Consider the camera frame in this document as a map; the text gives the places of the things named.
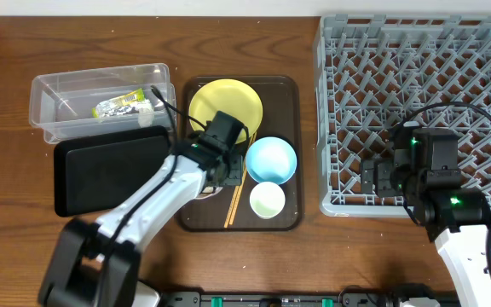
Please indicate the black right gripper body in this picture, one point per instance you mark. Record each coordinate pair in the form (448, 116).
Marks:
(419, 176)

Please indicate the green snack wrapper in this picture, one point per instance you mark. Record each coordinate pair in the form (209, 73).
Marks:
(133, 102)

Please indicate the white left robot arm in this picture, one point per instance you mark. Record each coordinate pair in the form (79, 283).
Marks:
(97, 264)

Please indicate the grey dishwasher rack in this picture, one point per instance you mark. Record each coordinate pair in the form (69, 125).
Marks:
(373, 70)

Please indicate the white bowl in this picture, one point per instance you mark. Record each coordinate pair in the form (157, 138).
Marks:
(208, 192)

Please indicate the black waste tray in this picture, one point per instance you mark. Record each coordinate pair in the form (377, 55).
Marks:
(98, 173)

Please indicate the yellow plate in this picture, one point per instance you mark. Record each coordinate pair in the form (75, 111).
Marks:
(230, 96)

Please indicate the light blue bowl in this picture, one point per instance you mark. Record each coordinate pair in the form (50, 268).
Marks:
(271, 159)

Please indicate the wooden chopstick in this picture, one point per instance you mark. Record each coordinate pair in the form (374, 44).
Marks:
(232, 204)
(239, 196)

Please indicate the clear plastic waste bin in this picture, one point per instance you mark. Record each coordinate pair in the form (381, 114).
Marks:
(61, 103)

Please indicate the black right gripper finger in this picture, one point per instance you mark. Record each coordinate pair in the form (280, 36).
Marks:
(384, 168)
(368, 176)

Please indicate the dark brown serving tray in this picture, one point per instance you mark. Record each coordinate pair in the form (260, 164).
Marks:
(230, 209)

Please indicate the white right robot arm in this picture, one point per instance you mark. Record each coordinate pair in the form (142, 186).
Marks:
(457, 222)

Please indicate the small white cup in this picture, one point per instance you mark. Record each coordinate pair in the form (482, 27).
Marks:
(267, 200)

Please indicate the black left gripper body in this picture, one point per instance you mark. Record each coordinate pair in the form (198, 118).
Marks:
(233, 174)

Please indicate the white tissue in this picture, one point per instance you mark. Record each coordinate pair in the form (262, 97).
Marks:
(145, 113)

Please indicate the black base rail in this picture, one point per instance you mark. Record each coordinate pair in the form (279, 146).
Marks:
(351, 296)

